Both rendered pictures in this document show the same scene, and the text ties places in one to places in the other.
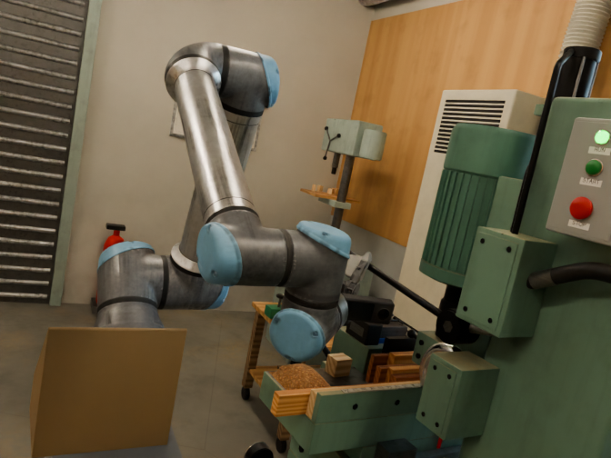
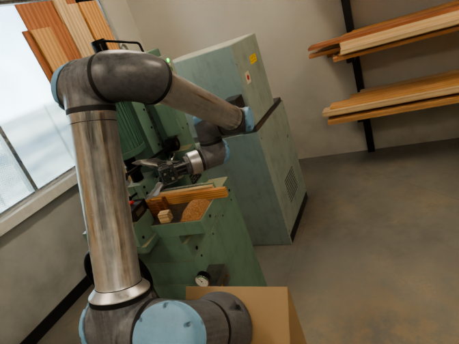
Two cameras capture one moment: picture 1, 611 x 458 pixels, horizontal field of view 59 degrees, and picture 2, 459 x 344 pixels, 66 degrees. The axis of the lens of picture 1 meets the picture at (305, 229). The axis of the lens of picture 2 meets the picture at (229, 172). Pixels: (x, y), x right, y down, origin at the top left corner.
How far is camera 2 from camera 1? 1.91 m
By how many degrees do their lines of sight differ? 117
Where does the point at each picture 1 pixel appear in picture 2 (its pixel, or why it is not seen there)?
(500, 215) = (138, 108)
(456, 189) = (125, 109)
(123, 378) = not seen: hidden behind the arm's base
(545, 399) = (184, 140)
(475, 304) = (183, 124)
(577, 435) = (190, 140)
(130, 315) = (218, 294)
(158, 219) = not seen: outside the picture
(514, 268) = not seen: hidden behind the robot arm
